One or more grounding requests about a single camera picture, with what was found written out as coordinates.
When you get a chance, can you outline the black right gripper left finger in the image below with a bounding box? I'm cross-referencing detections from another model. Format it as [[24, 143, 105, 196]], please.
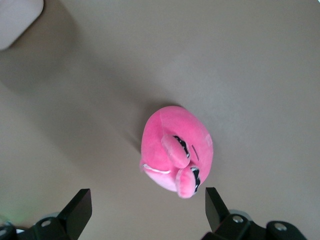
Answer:
[[0, 188, 93, 240]]

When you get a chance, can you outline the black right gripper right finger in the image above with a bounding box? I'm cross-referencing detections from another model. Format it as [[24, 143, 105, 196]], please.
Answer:
[[201, 187, 309, 240]]

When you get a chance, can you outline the pink plush toy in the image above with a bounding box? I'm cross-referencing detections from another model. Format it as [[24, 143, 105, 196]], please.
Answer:
[[138, 105, 215, 200]]

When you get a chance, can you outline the brown table mat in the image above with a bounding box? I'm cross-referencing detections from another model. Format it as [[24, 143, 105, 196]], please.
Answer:
[[0, 0, 320, 240]]

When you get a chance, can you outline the clear plastic storage container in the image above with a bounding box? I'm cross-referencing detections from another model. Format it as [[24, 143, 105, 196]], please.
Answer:
[[0, 0, 45, 52]]

